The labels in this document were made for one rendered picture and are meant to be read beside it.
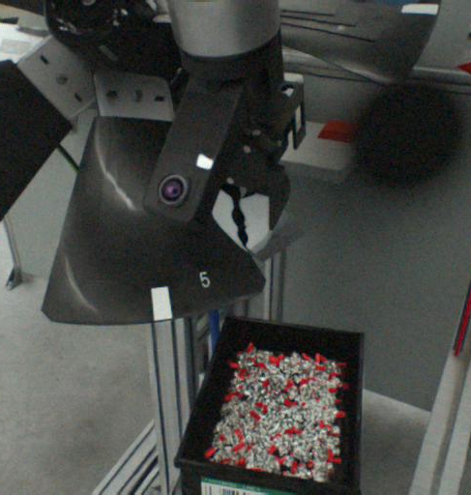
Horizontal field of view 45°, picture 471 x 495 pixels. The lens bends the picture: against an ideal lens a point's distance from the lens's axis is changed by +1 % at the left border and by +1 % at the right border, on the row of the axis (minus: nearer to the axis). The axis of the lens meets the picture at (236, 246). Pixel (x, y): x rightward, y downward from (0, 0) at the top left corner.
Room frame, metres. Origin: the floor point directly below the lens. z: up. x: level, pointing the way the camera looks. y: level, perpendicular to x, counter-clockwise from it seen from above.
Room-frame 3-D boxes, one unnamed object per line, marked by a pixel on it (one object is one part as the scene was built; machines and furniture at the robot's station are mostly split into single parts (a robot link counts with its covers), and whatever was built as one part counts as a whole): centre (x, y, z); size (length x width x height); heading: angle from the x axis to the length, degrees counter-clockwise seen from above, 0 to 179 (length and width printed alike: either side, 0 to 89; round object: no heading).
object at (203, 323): (0.93, 0.07, 0.56); 0.19 x 0.04 x 0.04; 153
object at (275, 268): (1.21, -0.10, 0.42); 0.04 x 0.04 x 0.83; 63
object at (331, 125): (1.22, -0.23, 0.87); 0.08 x 0.08 x 0.02; 66
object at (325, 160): (1.21, -0.10, 0.85); 0.36 x 0.24 x 0.03; 63
